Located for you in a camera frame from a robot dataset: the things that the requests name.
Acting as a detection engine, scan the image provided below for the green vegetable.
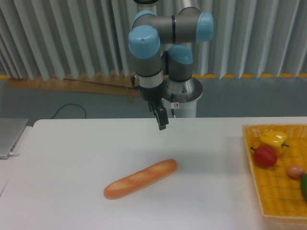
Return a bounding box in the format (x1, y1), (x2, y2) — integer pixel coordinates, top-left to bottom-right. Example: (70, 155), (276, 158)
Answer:
(300, 173), (307, 200)

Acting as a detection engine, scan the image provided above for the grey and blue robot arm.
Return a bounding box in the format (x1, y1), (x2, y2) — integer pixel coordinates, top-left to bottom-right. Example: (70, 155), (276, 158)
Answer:
(128, 0), (214, 130)

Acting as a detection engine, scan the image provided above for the red bell pepper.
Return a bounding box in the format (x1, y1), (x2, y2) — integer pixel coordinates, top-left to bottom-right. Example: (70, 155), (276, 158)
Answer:
(250, 146), (278, 167)

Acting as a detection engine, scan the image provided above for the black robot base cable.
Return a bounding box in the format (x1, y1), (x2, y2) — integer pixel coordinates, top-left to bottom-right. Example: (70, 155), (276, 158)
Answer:
(170, 93), (177, 118)

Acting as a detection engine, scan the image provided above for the pink egg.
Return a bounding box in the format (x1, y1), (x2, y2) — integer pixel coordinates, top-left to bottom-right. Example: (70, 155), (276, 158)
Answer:
(286, 165), (305, 178)

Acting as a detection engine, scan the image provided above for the yellow bell pepper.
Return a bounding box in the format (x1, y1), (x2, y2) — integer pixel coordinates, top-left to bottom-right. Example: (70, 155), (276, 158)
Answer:
(260, 130), (289, 155)

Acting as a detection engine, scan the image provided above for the black floor cable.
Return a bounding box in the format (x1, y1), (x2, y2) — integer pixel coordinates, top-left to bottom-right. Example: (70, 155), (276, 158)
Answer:
(49, 103), (86, 119)

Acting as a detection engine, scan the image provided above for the orange baguette bread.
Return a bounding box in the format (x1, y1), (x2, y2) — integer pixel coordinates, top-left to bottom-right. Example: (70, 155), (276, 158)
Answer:
(103, 159), (177, 199)

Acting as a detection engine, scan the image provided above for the silver laptop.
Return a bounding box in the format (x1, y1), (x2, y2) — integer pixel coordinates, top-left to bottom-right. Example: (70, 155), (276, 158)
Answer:
(0, 118), (28, 160)

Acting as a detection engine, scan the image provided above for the white laptop cable plug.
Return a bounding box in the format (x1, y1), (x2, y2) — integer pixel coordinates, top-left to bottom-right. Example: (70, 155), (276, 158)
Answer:
(8, 152), (20, 157)

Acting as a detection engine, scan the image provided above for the brown cardboard sheet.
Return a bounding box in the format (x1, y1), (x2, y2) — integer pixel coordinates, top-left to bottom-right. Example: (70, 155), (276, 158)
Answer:
(5, 71), (140, 102)

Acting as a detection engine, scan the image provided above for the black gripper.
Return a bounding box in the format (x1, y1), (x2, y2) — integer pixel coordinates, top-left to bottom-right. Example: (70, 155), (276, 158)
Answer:
(130, 75), (169, 130)

